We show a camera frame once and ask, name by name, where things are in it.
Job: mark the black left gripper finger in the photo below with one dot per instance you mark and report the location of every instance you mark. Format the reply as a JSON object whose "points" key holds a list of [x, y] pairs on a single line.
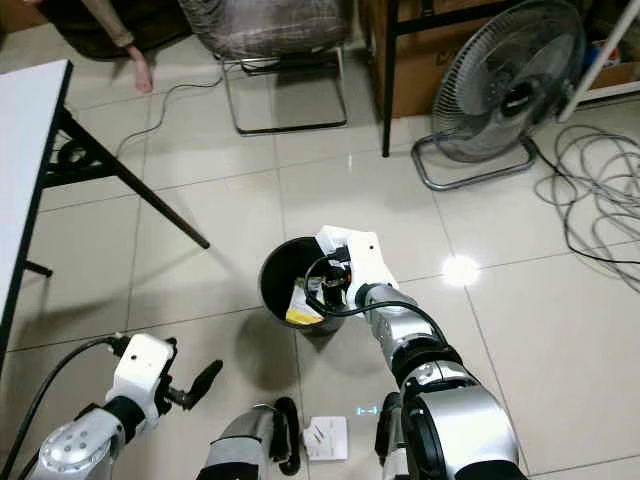
{"points": [[205, 380]]}

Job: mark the white plastic tray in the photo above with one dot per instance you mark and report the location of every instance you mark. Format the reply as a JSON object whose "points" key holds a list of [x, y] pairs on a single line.
{"points": [[335, 240]]}

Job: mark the white printed packet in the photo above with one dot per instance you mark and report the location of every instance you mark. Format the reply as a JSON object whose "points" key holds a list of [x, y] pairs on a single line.
{"points": [[326, 438]]}

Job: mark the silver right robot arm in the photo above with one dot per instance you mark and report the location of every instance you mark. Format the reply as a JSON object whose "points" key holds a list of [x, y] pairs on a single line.
{"points": [[460, 430]]}

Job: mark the black rubbish bin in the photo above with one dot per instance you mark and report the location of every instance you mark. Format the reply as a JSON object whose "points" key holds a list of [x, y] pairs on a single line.
{"points": [[280, 268]]}

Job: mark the yellow and black packet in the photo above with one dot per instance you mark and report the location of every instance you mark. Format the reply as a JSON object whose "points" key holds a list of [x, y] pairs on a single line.
{"points": [[300, 315]]}

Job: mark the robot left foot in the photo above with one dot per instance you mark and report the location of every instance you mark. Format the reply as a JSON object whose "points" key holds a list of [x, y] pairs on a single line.
{"points": [[250, 440]]}

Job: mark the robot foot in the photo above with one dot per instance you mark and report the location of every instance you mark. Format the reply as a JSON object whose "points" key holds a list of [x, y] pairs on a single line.
{"points": [[250, 440], [390, 440]]}

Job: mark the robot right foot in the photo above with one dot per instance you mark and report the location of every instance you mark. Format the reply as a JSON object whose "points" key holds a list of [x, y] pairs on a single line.
{"points": [[390, 440]]}

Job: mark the black metal table leg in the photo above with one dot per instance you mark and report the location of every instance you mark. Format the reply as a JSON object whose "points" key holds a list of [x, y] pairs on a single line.
{"points": [[160, 200]]}

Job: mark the brown cardboard box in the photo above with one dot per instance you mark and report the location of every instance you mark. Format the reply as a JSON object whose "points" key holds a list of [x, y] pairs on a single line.
{"points": [[420, 70]]}

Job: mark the grey floor fan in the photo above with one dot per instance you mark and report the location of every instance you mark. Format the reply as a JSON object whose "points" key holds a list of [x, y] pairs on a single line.
{"points": [[510, 90]]}

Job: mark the grey checked metal chair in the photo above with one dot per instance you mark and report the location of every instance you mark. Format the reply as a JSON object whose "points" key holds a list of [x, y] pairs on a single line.
{"points": [[265, 25]]}

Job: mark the white table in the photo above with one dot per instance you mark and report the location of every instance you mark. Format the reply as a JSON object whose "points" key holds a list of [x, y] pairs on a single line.
{"points": [[25, 150]]}

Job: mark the person's bare lower leg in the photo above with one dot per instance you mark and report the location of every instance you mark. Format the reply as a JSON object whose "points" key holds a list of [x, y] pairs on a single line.
{"points": [[110, 25]]}

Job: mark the white metal pole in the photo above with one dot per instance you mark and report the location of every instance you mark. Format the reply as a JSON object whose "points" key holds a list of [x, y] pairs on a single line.
{"points": [[600, 62]]}

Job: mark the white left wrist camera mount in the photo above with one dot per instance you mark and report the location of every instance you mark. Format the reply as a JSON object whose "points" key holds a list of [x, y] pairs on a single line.
{"points": [[140, 370]]}

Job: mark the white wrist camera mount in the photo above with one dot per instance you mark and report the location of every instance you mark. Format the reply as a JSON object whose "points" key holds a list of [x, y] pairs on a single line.
{"points": [[375, 262], [140, 370]]}

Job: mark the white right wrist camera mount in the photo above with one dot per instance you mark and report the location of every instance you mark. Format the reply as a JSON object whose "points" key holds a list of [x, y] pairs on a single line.
{"points": [[375, 262]]}

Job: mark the black metal frame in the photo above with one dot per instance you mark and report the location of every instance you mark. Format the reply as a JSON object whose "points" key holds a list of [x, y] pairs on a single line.
{"points": [[388, 80]]}

